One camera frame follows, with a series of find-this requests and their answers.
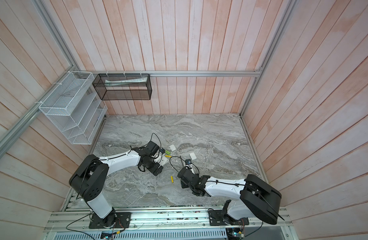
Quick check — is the white air conditioner remote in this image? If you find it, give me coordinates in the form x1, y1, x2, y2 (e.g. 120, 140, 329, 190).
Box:
159, 156, 169, 166

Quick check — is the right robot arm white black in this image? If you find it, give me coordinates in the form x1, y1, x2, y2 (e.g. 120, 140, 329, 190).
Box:
178, 167, 282, 226

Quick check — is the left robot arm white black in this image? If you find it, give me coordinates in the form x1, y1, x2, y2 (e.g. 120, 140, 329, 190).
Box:
69, 141, 166, 228

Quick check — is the white paper in basket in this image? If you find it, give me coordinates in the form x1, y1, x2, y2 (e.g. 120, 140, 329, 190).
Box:
105, 77, 148, 87

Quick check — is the green circuit board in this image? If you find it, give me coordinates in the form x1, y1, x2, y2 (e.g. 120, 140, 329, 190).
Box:
100, 232, 116, 240

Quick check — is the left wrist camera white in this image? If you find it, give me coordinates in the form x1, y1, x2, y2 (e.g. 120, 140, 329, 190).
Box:
154, 147, 166, 159

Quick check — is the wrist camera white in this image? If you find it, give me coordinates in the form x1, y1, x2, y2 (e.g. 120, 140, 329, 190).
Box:
154, 147, 166, 159
185, 159, 194, 172

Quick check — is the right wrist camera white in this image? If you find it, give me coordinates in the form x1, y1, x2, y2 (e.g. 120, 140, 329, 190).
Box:
185, 159, 194, 172

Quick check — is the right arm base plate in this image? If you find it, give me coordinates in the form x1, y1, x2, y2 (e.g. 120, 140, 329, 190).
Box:
207, 209, 249, 226

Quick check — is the aluminium mounting rail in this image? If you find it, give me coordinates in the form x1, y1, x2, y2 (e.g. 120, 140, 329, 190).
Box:
43, 206, 292, 233

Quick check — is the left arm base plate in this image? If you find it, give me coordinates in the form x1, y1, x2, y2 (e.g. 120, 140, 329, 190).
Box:
89, 211, 132, 229

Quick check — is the black mesh wall basket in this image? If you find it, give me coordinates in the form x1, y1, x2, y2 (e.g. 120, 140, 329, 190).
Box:
93, 73, 153, 101

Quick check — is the white mesh wall shelf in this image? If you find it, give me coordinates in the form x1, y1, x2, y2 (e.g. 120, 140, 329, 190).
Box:
39, 71, 107, 145

